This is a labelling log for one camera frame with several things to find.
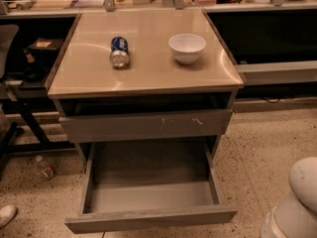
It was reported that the grey drawer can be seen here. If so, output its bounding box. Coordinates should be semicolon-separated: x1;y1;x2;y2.
59;109;232;143
65;138;237;234

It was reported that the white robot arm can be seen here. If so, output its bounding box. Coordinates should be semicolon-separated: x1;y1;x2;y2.
260;157;317;238

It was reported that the grey drawer cabinet beige top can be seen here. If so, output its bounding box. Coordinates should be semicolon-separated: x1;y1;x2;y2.
48;9;244;160

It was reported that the grey top drawer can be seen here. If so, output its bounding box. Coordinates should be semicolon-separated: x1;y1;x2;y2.
59;109;232;143

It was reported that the blue soda can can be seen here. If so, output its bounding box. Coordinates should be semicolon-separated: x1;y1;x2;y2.
110;37;130;68

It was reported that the white bowl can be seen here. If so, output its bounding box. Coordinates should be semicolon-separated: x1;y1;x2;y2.
168;34;206;64

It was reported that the clear plastic bottle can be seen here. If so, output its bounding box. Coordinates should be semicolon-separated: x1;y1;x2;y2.
36;156;55;179

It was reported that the black box with label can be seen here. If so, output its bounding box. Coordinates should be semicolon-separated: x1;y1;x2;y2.
28;38;63;60

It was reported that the white shoe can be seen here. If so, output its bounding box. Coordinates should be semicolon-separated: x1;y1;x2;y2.
0;204;18;229

